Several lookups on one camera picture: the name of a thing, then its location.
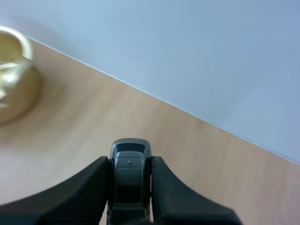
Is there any small grey toy car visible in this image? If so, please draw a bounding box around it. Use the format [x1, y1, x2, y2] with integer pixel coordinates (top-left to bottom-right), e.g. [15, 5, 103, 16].
[106, 138, 154, 225]

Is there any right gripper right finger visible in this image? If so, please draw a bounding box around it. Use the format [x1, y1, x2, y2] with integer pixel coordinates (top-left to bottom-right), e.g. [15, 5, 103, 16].
[150, 156, 243, 225]

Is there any gold-coloured pot with two handles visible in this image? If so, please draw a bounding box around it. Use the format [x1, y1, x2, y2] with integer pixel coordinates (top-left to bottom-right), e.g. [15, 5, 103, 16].
[0, 25, 44, 125]

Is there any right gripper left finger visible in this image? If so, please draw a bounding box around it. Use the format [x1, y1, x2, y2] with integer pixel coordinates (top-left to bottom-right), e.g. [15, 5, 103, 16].
[0, 156, 110, 225]

